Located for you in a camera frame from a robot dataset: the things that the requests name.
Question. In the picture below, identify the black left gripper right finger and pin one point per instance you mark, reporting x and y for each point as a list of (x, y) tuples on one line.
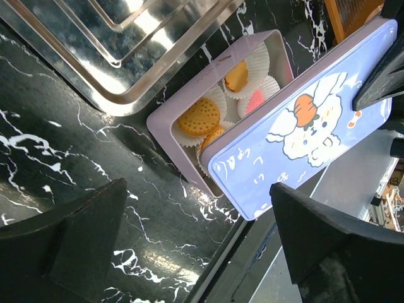
[(335, 257)]

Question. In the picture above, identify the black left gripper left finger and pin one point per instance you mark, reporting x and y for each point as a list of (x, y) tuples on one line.
[(63, 255)]

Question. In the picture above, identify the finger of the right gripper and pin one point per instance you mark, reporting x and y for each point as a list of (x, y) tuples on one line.
[(386, 79)]

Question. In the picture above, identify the pink round cookie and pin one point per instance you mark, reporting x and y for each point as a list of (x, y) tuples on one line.
[(256, 99)]

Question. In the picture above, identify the golden flower-shaped biscuit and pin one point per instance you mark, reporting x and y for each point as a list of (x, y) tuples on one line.
[(236, 79)]

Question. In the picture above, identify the golden round biscuit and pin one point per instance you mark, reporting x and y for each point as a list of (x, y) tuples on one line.
[(201, 118), (218, 131)]

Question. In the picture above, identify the wooden shelf rack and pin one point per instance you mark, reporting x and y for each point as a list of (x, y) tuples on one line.
[(347, 16)]

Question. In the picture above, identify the lilac cookie tin box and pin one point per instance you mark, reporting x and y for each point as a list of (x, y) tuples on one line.
[(160, 122)]

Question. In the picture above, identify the large steel baking tray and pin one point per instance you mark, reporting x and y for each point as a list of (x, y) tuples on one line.
[(117, 54)]

